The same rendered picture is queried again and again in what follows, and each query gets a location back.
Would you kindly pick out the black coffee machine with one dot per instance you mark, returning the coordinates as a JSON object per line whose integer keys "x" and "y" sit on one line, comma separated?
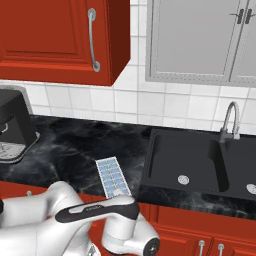
{"x": 13, "y": 125}

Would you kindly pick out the white ice cube tray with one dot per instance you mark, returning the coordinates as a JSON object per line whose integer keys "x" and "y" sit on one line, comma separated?
{"x": 112, "y": 178}

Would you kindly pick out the red wall cupboard door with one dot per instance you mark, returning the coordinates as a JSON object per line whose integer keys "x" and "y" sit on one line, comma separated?
{"x": 50, "y": 30}

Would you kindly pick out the grey sink tap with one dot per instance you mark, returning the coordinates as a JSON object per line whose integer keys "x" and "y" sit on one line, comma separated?
{"x": 230, "y": 121}

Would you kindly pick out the red base cupboard door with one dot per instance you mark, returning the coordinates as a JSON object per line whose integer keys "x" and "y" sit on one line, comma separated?
{"x": 186, "y": 245}
{"x": 238, "y": 248}

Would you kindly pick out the red drawer front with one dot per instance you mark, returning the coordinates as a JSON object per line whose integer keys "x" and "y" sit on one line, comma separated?
{"x": 16, "y": 189}

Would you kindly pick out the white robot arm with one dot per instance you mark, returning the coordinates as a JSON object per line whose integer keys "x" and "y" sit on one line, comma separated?
{"x": 50, "y": 220}

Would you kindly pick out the grey framed window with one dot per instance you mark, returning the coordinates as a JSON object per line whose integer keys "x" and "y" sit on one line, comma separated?
{"x": 200, "y": 38}

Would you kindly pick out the red false drawer panel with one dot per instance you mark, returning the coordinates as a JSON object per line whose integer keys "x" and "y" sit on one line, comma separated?
{"x": 206, "y": 222}

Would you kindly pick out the black double sink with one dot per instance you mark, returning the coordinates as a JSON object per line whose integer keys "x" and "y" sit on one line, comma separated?
{"x": 186, "y": 160}

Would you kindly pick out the silver drawer knob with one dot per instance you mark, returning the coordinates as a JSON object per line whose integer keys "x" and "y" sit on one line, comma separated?
{"x": 29, "y": 193}

